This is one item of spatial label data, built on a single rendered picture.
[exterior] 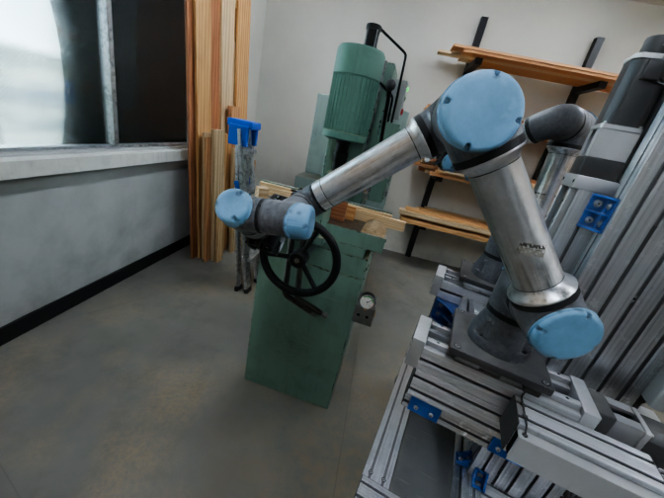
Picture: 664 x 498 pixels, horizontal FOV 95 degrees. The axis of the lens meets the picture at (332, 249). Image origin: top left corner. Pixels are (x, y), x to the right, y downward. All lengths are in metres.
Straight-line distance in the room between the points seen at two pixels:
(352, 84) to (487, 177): 0.73
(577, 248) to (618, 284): 0.12
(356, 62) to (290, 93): 2.55
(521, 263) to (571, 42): 3.42
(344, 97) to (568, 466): 1.16
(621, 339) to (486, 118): 0.74
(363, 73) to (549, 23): 2.87
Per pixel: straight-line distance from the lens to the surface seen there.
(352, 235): 1.15
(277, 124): 3.75
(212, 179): 2.54
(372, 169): 0.69
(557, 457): 0.87
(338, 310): 1.29
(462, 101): 0.54
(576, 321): 0.68
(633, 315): 1.07
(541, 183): 1.40
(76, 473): 1.54
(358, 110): 1.20
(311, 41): 3.74
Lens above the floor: 1.24
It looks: 22 degrees down
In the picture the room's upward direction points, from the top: 12 degrees clockwise
